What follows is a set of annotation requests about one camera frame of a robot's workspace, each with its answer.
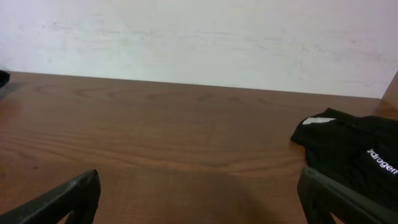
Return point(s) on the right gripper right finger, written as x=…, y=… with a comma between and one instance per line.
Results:
x=322, y=198

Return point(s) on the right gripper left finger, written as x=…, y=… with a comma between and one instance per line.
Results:
x=76, y=200

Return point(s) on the black garment with logo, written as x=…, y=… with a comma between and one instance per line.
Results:
x=358, y=152

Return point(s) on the folded navy shorts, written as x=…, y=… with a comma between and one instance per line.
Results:
x=4, y=78

